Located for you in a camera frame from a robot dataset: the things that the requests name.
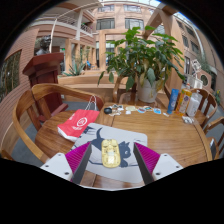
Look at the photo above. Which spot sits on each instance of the small white sticker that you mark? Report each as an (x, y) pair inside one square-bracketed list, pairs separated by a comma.
[(166, 114)]

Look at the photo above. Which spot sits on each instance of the dark red wooden pedestal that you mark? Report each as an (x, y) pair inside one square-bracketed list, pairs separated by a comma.
[(43, 71)]

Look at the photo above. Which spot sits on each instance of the blue rectangular sticker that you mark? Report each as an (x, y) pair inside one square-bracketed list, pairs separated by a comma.
[(157, 111)]

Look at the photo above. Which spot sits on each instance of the white pump bottle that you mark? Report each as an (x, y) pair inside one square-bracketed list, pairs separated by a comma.
[(194, 106)]

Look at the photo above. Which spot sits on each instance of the white sculpture on plinth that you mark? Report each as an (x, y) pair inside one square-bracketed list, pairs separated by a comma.
[(197, 78)]

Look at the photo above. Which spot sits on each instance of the red paper bag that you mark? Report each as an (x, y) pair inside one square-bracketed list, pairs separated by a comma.
[(78, 125)]

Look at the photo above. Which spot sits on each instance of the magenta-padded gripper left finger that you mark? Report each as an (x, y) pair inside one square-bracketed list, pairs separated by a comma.
[(58, 165)]

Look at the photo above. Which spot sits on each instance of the grey cat-print mouse pad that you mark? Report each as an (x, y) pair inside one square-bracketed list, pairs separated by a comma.
[(130, 138)]

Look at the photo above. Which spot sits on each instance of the green potted plant, white pot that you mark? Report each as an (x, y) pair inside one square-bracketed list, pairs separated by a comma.
[(143, 56)]

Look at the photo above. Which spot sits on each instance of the yellow dish soap bottle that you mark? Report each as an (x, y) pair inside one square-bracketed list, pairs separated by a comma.
[(183, 101)]

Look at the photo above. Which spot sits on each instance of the spiky agave plant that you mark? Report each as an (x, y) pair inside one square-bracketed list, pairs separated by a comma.
[(76, 69)]

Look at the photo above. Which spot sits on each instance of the blue squeeze tube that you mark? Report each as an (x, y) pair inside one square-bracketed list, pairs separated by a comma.
[(172, 101)]

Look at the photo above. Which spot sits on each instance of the small black round object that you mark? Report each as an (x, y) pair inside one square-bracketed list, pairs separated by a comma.
[(107, 110)]

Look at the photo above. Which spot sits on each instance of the cream sticker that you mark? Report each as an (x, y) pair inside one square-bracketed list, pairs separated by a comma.
[(130, 108)]

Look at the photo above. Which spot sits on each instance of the yellow computer mouse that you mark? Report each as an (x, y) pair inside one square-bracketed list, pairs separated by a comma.
[(111, 153)]

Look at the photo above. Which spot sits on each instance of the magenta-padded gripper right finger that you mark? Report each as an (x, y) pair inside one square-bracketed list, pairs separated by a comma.
[(163, 166)]

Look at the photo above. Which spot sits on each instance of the wooden armchair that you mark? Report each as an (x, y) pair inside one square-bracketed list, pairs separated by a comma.
[(215, 123), (208, 100), (21, 116), (116, 88)]

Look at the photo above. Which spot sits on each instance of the dark bust statue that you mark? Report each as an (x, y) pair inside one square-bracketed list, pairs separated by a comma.
[(43, 46)]

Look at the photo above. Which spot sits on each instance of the clear plastic bag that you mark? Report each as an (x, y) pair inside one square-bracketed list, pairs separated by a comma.
[(187, 119)]

